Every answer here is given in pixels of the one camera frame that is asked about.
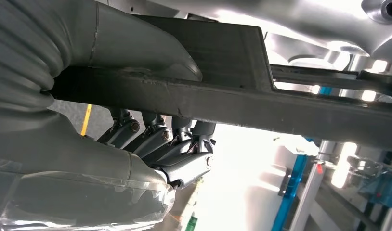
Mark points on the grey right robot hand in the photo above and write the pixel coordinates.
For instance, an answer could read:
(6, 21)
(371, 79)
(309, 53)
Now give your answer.
(71, 178)

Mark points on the blue metal shelf rack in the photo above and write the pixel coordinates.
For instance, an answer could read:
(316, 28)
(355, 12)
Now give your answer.
(290, 191)

